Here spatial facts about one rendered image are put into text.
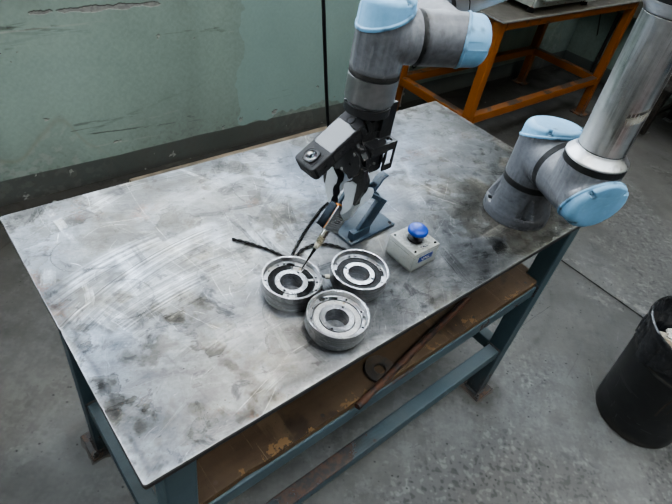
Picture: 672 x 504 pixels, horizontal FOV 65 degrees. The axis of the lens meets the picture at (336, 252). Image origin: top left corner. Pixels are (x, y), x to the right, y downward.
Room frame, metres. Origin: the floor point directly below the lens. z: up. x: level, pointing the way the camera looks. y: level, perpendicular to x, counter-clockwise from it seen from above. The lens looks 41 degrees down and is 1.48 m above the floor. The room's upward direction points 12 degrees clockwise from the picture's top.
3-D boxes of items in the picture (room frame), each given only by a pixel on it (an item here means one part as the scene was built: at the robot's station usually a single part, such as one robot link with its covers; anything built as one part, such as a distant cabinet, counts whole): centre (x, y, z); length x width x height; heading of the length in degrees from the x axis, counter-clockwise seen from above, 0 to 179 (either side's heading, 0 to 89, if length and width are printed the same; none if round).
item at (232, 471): (0.91, -0.02, 0.40); 1.17 x 0.59 x 0.80; 137
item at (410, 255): (0.81, -0.15, 0.82); 0.08 x 0.07 x 0.05; 137
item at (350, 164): (0.75, -0.01, 1.07); 0.09 x 0.08 x 0.12; 140
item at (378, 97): (0.74, 0.00, 1.15); 0.08 x 0.08 x 0.05
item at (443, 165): (0.91, -0.02, 0.79); 1.20 x 0.60 x 0.02; 137
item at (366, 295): (0.69, -0.05, 0.82); 0.10 x 0.10 x 0.04
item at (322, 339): (0.58, -0.02, 0.82); 0.10 x 0.10 x 0.04
